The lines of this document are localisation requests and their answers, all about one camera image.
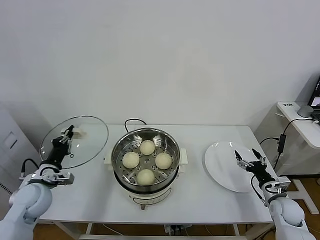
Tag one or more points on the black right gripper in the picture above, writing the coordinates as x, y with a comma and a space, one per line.
261, 172

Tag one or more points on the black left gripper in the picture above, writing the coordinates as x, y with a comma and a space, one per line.
57, 152

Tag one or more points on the round white steamed baozi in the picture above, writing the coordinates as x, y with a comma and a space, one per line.
146, 147
130, 160
163, 160
145, 176

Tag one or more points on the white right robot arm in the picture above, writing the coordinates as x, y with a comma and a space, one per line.
287, 215

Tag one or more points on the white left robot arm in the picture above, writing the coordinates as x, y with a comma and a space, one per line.
30, 200

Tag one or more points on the stainless steel steamer basket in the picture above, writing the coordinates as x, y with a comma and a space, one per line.
173, 147

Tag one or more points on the white round plate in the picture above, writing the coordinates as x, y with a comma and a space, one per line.
220, 165

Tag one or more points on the black usb hub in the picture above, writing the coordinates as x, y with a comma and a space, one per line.
282, 143

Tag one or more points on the white cabinet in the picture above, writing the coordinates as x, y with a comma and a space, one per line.
12, 130

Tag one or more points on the white desk foot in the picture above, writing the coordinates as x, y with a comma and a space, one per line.
303, 196

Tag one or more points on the grey round desk object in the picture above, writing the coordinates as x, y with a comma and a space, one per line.
305, 110

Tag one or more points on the dark laptop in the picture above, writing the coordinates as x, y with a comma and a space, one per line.
317, 92

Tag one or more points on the white power strip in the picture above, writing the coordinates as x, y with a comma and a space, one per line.
175, 228

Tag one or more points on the cream electric cooker base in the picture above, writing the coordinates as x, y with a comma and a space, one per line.
150, 197

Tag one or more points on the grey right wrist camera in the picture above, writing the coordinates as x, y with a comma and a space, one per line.
282, 186

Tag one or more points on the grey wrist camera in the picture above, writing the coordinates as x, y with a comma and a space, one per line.
282, 186
64, 178

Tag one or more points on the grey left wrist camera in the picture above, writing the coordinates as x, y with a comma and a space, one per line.
64, 178

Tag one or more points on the white table frame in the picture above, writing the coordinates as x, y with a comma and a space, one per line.
125, 237

